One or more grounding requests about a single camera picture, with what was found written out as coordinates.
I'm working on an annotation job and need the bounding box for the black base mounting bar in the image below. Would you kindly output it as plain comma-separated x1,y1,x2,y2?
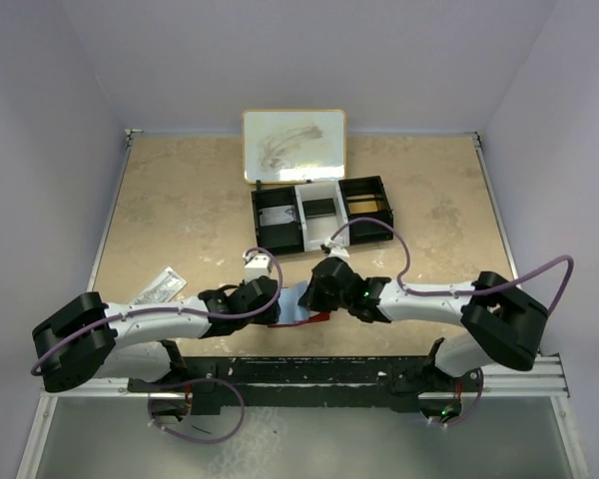
128,355,480,415

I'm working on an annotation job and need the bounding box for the red card holder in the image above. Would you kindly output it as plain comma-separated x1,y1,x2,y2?
268,281,330,328

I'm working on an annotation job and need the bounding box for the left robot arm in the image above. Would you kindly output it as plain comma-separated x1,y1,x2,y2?
30,275,283,392

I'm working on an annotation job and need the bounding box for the small whiteboard with stand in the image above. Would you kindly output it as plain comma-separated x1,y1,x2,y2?
242,109,347,185

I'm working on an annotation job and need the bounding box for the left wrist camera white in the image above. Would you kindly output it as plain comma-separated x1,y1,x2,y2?
243,250,274,283

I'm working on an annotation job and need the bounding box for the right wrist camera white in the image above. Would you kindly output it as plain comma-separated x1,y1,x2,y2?
320,239,349,261

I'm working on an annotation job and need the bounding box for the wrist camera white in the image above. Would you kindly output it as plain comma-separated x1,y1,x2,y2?
243,250,274,283
320,239,349,261

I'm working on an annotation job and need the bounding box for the silver credit card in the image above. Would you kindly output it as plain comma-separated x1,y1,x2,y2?
259,205,297,227

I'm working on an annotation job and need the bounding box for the silver foil packet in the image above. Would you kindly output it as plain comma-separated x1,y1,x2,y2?
130,266,187,304

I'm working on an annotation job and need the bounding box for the black white three-bin organizer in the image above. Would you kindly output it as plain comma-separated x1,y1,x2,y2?
251,176,394,255

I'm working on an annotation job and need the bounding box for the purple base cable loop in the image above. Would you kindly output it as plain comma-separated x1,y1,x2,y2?
147,376,246,444

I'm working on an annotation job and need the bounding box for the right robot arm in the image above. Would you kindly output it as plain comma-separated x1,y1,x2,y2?
299,257,548,390

